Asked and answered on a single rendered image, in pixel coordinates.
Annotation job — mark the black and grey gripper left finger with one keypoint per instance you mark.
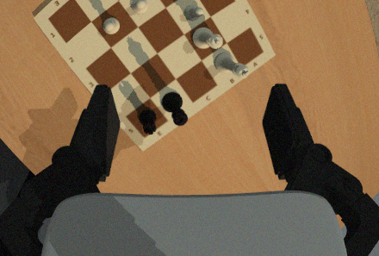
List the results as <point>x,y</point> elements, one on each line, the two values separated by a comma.
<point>70,174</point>

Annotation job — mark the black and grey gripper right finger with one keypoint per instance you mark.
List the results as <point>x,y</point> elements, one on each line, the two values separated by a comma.
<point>308,167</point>

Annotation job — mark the cream and brown chessboard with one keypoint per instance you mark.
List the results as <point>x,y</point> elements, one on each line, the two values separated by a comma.
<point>153,53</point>

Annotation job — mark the white chess pawn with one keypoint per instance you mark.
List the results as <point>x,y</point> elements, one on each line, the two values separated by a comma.
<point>193,12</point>
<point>142,5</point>
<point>111,26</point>

